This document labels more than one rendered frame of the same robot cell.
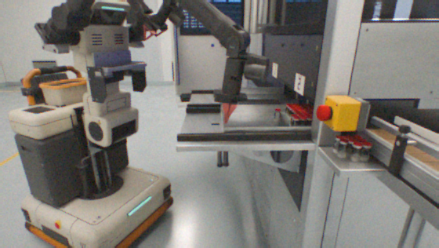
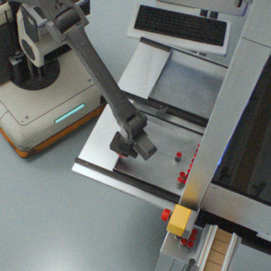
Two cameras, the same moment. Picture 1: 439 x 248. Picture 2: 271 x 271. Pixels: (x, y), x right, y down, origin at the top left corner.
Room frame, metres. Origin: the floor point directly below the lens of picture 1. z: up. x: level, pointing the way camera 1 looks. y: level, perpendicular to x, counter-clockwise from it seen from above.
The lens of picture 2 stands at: (-0.03, -0.32, 2.52)
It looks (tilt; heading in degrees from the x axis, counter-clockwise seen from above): 60 degrees down; 19
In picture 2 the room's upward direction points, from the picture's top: 7 degrees clockwise
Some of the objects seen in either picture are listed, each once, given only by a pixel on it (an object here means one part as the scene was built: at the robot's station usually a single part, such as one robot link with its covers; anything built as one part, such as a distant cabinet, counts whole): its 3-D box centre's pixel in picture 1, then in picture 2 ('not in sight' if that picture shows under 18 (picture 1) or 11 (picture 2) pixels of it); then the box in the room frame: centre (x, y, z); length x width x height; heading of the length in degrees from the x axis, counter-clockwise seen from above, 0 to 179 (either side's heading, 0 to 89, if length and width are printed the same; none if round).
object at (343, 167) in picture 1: (353, 160); (186, 242); (0.58, -0.35, 0.87); 0.14 x 0.13 x 0.02; 92
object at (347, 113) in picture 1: (343, 112); (181, 221); (0.60, -0.31, 0.99); 0.08 x 0.07 x 0.07; 92
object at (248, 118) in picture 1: (270, 118); (169, 158); (0.84, -0.18, 0.90); 0.34 x 0.26 x 0.04; 92
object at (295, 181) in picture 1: (254, 102); not in sight; (1.70, -0.25, 0.73); 1.98 x 0.01 x 0.25; 2
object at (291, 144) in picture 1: (244, 112); (167, 119); (1.01, -0.11, 0.87); 0.70 x 0.48 x 0.02; 2
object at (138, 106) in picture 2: not in sight; (149, 106); (1.01, -0.03, 0.91); 0.14 x 0.03 x 0.06; 91
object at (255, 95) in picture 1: (254, 96); (199, 89); (1.18, -0.17, 0.90); 0.34 x 0.26 x 0.04; 92
